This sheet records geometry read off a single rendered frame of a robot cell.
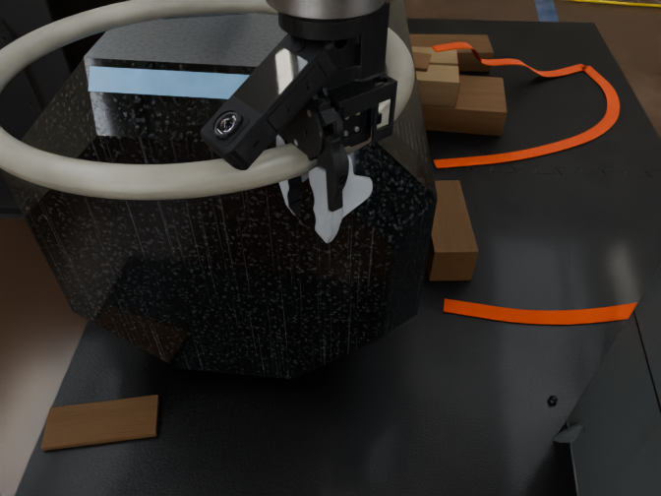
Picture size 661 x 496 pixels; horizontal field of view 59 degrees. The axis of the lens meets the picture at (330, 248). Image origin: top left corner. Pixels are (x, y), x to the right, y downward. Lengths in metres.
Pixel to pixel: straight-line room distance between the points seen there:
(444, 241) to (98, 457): 1.00
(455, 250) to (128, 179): 1.20
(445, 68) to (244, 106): 1.77
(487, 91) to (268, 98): 1.88
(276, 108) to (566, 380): 1.24
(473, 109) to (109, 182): 1.78
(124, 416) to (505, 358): 0.93
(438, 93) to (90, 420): 1.49
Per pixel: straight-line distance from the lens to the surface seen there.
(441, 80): 2.13
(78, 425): 1.50
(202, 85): 0.94
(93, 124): 0.99
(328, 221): 0.52
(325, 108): 0.47
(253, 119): 0.45
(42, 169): 0.55
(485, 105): 2.21
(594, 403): 1.35
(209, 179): 0.49
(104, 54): 1.01
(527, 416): 1.49
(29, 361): 1.69
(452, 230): 1.65
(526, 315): 1.65
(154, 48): 1.01
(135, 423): 1.46
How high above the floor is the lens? 1.27
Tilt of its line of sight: 46 degrees down
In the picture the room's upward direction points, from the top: straight up
